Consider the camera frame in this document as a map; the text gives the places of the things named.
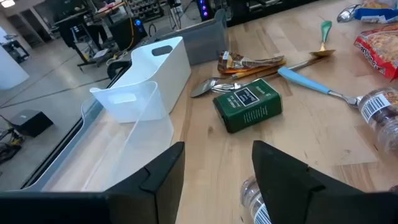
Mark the black box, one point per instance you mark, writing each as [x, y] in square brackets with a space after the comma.
[31, 123]

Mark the black desk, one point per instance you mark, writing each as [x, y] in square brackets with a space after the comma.
[71, 28]

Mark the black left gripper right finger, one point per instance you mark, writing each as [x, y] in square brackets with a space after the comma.
[289, 186]

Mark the white plastic bin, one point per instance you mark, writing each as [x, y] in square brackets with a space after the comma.
[168, 71]

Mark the grey plastic bin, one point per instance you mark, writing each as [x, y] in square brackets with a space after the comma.
[202, 43]

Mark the black equipment cart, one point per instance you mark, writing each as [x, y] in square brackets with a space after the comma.
[15, 51]

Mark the large silver spoon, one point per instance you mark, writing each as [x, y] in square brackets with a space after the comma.
[203, 87]

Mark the black chair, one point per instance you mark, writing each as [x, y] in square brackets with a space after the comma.
[116, 68]

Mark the small glass spice jar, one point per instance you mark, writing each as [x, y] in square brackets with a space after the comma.
[382, 115]

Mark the yellow lid brown jar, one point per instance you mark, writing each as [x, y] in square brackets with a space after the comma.
[250, 196]

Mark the black machine blue light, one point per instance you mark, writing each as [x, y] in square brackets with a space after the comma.
[126, 34]

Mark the brown snack packet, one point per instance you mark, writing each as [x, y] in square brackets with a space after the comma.
[236, 60]

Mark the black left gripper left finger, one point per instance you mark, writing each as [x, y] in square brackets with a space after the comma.
[155, 186]

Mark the red ramen packet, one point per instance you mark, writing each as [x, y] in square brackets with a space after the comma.
[381, 46]

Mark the plain silver spoon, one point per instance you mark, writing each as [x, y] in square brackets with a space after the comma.
[346, 14]

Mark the green pepper tin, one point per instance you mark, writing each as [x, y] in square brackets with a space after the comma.
[248, 109]

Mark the black cabinet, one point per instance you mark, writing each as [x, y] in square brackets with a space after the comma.
[248, 12]

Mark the clear plastic bin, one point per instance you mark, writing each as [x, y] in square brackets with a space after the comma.
[140, 140]

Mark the computer tower purple lights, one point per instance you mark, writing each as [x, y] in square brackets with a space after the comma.
[203, 11]

